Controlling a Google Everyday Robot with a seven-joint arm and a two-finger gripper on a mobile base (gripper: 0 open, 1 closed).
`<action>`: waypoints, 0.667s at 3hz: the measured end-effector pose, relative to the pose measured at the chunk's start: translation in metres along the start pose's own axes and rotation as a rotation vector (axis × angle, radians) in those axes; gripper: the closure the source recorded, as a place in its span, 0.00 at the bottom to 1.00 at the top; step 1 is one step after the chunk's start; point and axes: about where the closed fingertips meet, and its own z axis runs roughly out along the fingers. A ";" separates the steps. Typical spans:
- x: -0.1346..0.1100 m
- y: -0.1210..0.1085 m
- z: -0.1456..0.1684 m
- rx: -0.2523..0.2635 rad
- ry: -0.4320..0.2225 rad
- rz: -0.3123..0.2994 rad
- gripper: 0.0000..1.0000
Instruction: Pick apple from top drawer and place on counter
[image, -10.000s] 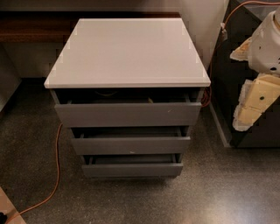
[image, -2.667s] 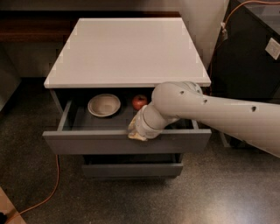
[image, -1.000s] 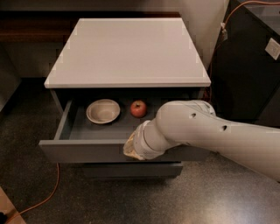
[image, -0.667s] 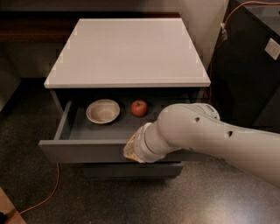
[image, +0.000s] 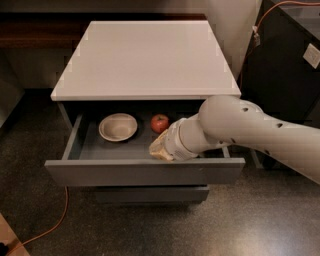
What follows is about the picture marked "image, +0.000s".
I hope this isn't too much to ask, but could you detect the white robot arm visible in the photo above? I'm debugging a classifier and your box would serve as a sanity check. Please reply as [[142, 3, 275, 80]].
[[149, 95, 320, 183]]

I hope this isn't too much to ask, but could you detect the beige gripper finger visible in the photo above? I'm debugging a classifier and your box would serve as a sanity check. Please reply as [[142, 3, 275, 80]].
[[149, 130, 174, 161]]

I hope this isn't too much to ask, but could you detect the beige ceramic bowl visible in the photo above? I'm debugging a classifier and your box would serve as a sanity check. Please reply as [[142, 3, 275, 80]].
[[98, 113, 138, 142]]

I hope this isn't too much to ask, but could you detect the grey top drawer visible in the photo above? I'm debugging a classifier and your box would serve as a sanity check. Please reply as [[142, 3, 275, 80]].
[[45, 113, 245, 187]]

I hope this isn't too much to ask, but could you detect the dark wooden shelf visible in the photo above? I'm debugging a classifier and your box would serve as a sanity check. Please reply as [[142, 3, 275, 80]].
[[0, 12, 207, 49]]

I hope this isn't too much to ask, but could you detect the white wall outlet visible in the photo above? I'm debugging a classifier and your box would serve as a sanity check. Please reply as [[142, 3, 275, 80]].
[[303, 44, 320, 69]]

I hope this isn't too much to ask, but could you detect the orange cable on floor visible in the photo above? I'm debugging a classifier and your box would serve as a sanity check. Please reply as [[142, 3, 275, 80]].
[[5, 185, 70, 256]]

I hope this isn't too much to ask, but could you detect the grey drawer cabinet white top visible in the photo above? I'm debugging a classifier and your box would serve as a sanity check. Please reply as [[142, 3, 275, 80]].
[[50, 20, 242, 205]]

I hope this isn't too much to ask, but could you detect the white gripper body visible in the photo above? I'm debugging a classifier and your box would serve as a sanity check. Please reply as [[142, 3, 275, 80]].
[[164, 118, 197, 161]]

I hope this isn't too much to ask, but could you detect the red apple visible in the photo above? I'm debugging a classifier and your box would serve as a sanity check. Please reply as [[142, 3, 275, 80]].
[[151, 114, 169, 134]]

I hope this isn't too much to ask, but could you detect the wooden board corner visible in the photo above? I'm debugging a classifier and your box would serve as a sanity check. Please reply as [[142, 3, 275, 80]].
[[0, 213, 30, 256]]

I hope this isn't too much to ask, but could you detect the orange cable on right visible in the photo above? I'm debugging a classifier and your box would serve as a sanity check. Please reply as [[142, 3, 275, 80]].
[[233, 0, 320, 91]]

